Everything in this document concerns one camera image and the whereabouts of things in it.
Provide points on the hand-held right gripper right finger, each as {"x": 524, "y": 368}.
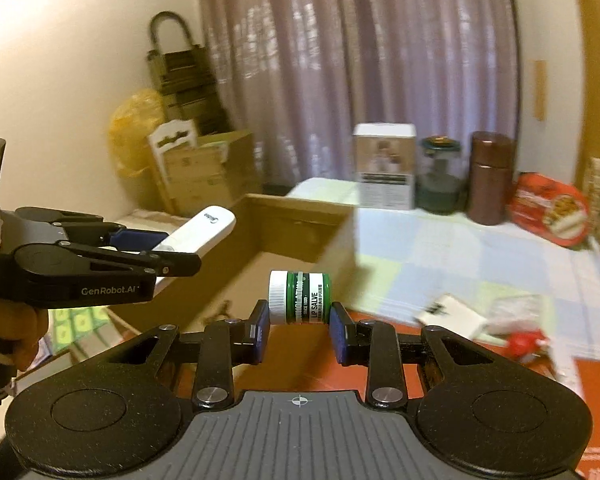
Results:
{"x": 337, "y": 336}

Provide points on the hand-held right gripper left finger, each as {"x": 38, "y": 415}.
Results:
{"x": 261, "y": 332}

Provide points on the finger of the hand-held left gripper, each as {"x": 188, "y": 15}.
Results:
{"x": 135, "y": 239}
{"x": 180, "y": 265}

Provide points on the white remote control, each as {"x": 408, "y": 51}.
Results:
{"x": 205, "y": 227}

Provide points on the green lip salve jar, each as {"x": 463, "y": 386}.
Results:
{"x": 302, "y": 297}

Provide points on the brown cardboard box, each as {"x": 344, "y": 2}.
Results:
{"x": 290, "y": 232}

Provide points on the red round toy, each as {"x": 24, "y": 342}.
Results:
{"x": 522, "y": 346}

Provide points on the person's left hand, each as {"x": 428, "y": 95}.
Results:
{"x": 15, "y": 332}

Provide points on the pack of green tissue packets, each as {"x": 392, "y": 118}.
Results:
{"x": 77, "y": 327}

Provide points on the brown printed cardboard carton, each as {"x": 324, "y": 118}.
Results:
{"x": 215, "y": 175}

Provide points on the yellow plastic bag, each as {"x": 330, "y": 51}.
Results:
{"x": 132, "y": 130}

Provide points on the small white flat box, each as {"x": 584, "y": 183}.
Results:
{"x": 455, "y": 317}

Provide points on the pale checked tablecloth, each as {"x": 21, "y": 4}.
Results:
{"x": 460, "y": 260}

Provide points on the folded metal hand cart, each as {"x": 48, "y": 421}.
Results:
{"x": 182, "y": 75}

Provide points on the white product box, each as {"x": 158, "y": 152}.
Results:
{"x": 385, "y": 167}

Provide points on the clear plastic container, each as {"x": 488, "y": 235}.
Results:
{"x": 520, "y": 312}

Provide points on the dark green glass jar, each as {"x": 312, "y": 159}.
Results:
{"x": 440, "y": 180}

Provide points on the brown metal canister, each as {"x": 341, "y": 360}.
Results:
{"x": 490, "y": 180}

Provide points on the red oval food container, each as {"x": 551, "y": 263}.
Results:
{"x": 547, "y": 207}

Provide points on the red printed mat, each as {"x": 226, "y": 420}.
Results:
{"x": 595, "y": 400}

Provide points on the purple patterned curtain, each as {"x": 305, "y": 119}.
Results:
{"x": 360, "y": 70}

